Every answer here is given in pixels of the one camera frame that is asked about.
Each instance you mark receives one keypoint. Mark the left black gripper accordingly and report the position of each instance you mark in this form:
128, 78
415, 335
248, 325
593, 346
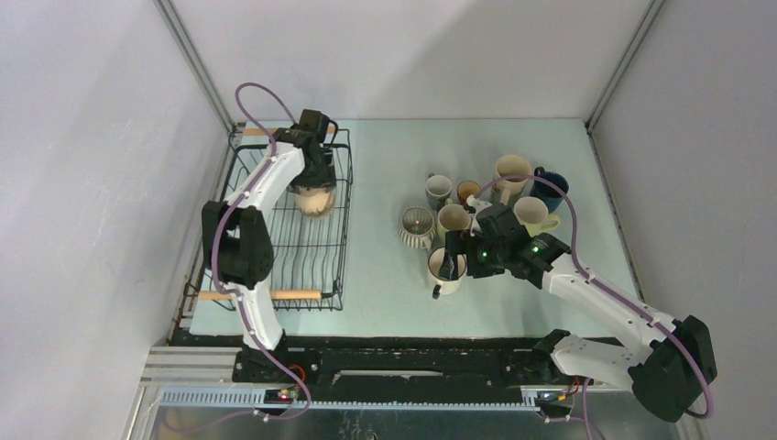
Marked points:
324, 178

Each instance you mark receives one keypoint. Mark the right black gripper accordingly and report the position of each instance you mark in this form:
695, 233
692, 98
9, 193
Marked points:
458, 242

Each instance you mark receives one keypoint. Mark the light green cup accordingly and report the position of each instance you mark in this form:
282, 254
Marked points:
451, 217

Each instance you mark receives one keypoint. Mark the peach teapot-shaped cup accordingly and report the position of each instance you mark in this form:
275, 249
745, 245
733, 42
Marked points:
315, 202

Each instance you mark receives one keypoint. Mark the white ribbed mug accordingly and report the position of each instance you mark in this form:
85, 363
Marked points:
417, 228

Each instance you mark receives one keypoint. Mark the small orange cup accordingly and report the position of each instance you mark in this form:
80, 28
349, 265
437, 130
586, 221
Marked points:
465, 189

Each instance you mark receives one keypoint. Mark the grey-blue small cup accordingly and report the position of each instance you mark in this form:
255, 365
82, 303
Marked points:
438, 189

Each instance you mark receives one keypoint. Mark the yellow-green cup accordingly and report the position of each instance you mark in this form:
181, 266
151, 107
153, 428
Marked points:
534, 215

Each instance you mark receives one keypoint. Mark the seashell coral print mug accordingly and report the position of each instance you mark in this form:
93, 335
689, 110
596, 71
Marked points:
513, 171

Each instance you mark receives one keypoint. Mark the dark blue mug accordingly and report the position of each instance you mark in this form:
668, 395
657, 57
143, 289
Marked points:
548, 188

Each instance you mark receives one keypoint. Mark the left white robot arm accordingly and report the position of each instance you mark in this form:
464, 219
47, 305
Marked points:
235, 237

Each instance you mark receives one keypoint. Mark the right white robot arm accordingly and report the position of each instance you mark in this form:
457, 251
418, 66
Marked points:
667, 363

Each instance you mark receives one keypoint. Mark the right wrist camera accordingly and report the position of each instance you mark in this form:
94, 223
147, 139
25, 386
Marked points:
474, 207

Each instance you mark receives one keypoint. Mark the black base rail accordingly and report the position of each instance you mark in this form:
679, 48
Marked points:
406, 370

